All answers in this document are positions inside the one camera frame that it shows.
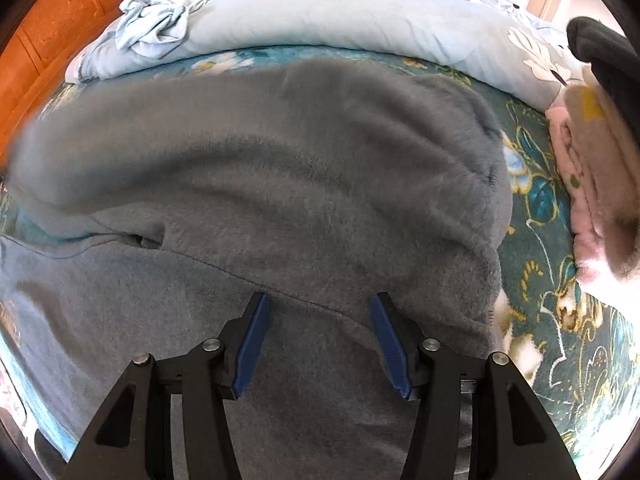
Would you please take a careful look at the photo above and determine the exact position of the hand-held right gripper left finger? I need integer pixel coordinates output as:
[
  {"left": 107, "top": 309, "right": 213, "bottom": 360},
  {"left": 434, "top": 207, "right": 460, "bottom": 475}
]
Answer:
[{"left": 64, "top": 292, "right": 272, "bottom": 480}]

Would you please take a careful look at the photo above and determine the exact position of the pink folded cloth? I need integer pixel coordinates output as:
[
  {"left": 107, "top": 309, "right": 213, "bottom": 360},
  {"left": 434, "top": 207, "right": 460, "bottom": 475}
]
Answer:
[{"left": 545, "top": 87, "right": 623, "bottom": 286}]

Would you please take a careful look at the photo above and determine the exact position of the grey fleece garment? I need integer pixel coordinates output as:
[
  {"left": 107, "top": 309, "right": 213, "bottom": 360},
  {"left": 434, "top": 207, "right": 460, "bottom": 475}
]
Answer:
[{"left": 0, "top": 57, "right": 515, "bottom": 480}]

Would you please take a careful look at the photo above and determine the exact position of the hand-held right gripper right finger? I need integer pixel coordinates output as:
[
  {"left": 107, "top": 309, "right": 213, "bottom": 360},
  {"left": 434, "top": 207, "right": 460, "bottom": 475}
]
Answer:
[{"left": 369, "top": 292, "right": 582, "bottom": 480}]

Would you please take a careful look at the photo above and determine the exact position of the black folded cloth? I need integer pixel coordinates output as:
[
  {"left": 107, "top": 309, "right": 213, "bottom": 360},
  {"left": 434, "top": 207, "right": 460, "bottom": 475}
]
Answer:
[{"left": 569, "top": 16, "right": 640, "bottom": 143}]

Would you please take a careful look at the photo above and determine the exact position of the orange wooden headboard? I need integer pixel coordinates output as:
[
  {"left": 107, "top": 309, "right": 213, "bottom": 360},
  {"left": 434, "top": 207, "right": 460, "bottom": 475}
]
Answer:
[{"left": 0, "top": 0, "right": 146, "bottom": 153}]

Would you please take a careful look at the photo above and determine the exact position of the light blue crumpled cloth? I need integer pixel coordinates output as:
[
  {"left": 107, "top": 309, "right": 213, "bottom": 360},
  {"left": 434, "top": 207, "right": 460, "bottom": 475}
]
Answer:
[{"left": 115, "top": 0, "right": 223, "bottom": 52}]

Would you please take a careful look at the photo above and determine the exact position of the light blue floral quilt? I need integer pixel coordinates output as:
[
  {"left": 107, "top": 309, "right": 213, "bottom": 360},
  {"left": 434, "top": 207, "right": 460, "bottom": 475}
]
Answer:
[{"left": 64, "top": 0, "right": 586, "bottom": 111}]

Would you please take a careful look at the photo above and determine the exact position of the teal floral bed sheet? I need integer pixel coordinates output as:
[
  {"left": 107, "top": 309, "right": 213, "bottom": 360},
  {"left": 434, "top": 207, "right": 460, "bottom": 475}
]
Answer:
[{"left": 0, "top": 45, "right": 640, "bottom": 466}]

